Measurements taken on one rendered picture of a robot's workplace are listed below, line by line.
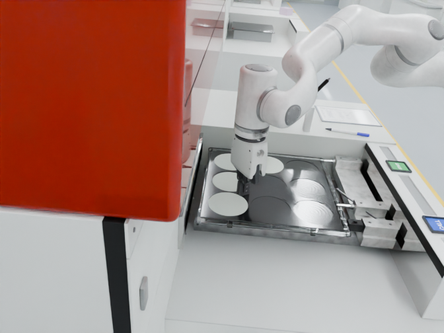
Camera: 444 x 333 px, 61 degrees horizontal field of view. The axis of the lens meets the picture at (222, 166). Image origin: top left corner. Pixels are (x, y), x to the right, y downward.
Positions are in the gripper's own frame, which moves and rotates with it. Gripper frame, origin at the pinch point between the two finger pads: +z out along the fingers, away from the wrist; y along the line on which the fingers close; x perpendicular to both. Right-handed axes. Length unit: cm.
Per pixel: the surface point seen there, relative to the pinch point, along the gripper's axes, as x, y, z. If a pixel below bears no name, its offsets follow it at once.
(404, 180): -38.7, -19.0, -3.6
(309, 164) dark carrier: -27.8, 5.0, 2.1
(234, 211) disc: 6.1, -5.8, 2.0
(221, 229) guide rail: 8.1, -3.5, 8.8
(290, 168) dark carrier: -20.5, 5.4, 2.1
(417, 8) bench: -596, 366, 14
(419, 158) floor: -253, 90, 92
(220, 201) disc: 7.4, -0.8, 2.0
